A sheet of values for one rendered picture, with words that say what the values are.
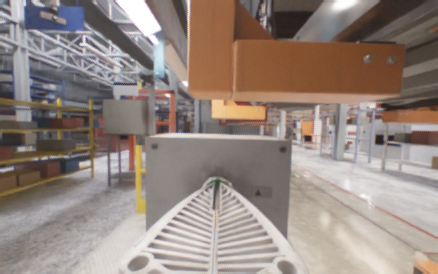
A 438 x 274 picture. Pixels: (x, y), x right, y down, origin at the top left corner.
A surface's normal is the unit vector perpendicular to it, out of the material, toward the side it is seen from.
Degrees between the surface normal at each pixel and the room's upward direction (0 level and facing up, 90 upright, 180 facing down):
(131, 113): 90
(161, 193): 90
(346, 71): 90
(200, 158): 90
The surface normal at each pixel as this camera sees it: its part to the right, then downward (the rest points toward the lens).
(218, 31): -0.01, 0.07
